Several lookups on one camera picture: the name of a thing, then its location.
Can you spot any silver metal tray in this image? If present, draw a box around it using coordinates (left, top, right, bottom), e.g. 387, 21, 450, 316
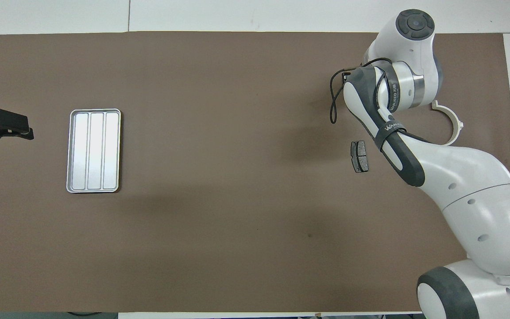
66, 109, 122, 194

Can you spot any brown table mat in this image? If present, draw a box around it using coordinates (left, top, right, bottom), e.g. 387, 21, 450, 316
0, 31, 510, 313

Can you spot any rectangular dark grey brake pad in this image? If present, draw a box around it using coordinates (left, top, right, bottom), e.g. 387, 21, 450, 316
350, 140, 369, 173

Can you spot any white semicircular plastic bracket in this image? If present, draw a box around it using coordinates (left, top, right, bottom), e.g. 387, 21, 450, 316
431, 100, 464, 147

